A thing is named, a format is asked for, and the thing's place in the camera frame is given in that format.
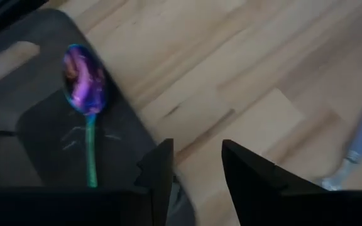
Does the smoked grey plastic bin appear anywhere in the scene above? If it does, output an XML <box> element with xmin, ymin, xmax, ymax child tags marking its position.
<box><xmin>0</xmin><ymin>8</ymin><xmax>197</xmax><ymax>226</ymax></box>

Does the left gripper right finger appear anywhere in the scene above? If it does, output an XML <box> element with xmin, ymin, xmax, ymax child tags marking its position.
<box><xmin>221</xmin><ymin>139</ymin><xmax>362</xmax><ymax>226</ymax></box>

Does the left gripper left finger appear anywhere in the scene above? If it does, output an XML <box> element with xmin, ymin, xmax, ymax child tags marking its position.
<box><xmin>0</xmin><ymin>137</ymin><xmax>175</xmax><ymax>226</ymax></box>

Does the iridescent rainbow spoon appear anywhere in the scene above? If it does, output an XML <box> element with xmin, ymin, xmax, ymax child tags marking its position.
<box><xmin>62</xmin><ymin>43</ymin><xmax>107</xmax><ymax>189</ymax></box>

